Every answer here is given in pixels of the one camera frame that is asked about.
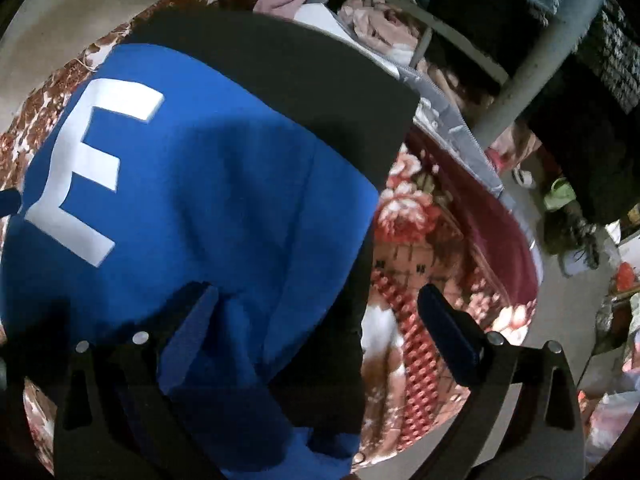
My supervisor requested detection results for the dark shoe on floor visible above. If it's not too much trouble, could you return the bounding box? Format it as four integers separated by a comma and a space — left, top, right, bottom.
542, 200, 601, 278

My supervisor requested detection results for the brown floral bed blanket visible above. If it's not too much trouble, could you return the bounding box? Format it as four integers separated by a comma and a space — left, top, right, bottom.
1, 0, 538, 472

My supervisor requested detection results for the blue and black sweatshirt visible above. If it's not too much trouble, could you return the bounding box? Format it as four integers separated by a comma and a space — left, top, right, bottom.
1, 9, 419, 479

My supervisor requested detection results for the grey metal rack frame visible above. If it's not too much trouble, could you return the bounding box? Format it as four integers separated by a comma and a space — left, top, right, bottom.
383, 0, 604, 148

